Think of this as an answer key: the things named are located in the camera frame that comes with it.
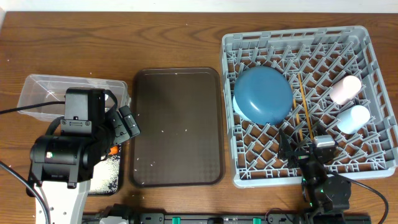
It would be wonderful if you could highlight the wooden chopstick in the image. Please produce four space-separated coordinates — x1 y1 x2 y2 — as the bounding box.
290 85 303 142
297 73 313 140

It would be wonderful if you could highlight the dark blue plate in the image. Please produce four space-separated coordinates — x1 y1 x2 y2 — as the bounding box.
234 66 293 125

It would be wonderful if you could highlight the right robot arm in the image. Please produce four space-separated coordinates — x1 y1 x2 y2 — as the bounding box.
277 127 351 223

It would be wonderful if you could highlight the light blue rice bowl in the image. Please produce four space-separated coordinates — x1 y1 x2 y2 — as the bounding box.
233 96 250 121

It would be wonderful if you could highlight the white rice pile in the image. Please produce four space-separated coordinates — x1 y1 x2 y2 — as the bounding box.
89 155 121 195

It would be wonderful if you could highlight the grey dishwasher rack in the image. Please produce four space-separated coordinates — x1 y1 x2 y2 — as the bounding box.
220 26 397 189

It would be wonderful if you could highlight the black waste tray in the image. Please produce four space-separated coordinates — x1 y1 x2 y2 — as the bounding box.
28 142 121 195

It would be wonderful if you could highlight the orange carrot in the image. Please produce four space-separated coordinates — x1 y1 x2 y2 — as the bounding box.
109 146 119 156

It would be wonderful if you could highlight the clear plastic bin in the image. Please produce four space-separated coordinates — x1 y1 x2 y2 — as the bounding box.
17 74 131 122

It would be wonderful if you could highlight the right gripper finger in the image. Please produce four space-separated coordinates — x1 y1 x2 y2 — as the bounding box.
315 123 330 139
277 129 294 162

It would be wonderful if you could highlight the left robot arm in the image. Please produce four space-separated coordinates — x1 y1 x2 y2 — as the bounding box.
28 88 140 223

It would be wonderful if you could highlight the pink plastic cup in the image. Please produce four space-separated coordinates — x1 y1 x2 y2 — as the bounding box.
330 75 362 105

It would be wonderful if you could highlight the dark brown serving tray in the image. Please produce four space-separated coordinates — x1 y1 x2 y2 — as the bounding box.
129 67 224 188

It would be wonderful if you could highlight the light blue plastic cup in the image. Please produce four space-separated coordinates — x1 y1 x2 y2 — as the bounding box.
336 105 371 134

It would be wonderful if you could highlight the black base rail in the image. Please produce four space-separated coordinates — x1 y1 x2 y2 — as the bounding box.
81 204 372 224

